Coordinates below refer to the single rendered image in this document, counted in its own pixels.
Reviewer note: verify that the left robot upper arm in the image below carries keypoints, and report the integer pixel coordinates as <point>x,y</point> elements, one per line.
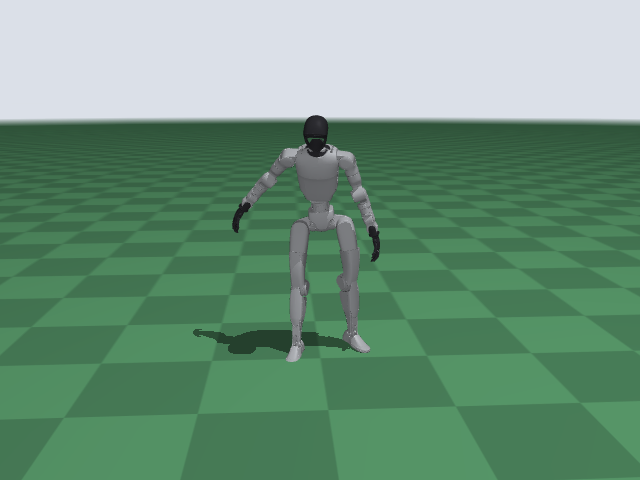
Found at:
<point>347,162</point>

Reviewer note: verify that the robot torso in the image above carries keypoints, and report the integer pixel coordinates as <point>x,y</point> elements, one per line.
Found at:
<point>318,181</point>

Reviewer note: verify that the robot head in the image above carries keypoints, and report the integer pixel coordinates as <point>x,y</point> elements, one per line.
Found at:
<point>316,127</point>

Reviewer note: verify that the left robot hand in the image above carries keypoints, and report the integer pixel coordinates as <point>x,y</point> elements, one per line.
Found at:
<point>376,242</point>

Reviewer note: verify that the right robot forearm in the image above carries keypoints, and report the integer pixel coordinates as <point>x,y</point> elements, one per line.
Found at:
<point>256,192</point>

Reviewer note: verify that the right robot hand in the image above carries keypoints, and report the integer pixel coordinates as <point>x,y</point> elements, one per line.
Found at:
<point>239,213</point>

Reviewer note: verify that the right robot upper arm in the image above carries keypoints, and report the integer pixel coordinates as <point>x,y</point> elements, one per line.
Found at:
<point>286,160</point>

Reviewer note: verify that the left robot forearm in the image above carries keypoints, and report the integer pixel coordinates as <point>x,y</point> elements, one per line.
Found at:
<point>367,213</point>

